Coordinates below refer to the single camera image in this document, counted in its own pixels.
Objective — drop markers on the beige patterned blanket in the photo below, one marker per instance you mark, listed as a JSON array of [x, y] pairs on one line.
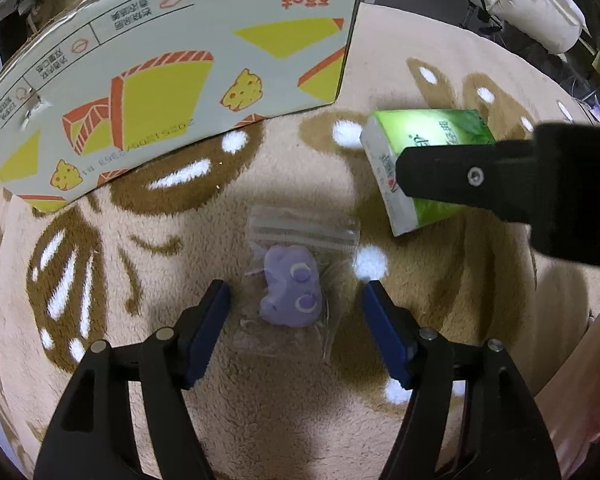
[[455, 285]]

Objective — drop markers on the purple soft toy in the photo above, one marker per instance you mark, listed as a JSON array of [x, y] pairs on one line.
[[285, 285]]

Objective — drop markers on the green tissue pack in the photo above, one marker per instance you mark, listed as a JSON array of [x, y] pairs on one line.
[[430, 127]]

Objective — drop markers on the person's pink trouser leg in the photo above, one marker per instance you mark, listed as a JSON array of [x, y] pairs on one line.
[[585, 385]]

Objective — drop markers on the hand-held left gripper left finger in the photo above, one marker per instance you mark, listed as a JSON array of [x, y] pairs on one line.
[[207, 330]]

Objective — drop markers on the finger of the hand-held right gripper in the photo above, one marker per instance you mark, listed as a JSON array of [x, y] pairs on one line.
[[470, 175]]

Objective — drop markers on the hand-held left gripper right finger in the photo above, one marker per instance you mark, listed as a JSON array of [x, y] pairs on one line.
[[387, 335]]

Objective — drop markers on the cardboard box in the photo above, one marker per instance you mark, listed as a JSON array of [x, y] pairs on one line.
[[180, 35]]

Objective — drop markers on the cream folded mattress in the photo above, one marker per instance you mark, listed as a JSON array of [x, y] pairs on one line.
[[535, 5]]

